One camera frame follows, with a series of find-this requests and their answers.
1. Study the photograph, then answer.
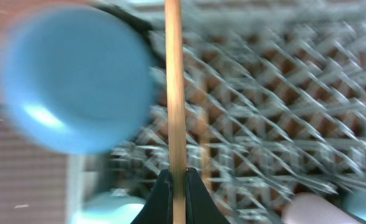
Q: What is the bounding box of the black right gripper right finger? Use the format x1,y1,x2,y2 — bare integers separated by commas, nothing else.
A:
186,167,229,224

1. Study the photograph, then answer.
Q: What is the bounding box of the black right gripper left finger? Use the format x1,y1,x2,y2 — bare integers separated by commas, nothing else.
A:
131,169,173,224

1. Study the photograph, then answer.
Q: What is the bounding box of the light blue rice bowl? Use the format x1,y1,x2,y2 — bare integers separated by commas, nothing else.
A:
70,192,145,224

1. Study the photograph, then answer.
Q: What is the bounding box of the pink plastic cup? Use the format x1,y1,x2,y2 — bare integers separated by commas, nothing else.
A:
282,193,360,224

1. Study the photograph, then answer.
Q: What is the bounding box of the wooden chopstick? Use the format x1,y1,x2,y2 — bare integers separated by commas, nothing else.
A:
165,0,187,224
199,78,212,193

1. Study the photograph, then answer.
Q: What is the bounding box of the blue plate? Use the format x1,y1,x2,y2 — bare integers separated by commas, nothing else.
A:
0,4,157,154

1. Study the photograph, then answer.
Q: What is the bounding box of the grey dishwasher rack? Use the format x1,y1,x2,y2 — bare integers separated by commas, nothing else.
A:
67,0,366,224

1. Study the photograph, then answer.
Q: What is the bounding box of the brown serving tray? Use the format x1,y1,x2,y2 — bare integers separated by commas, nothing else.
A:
0,113,67,224

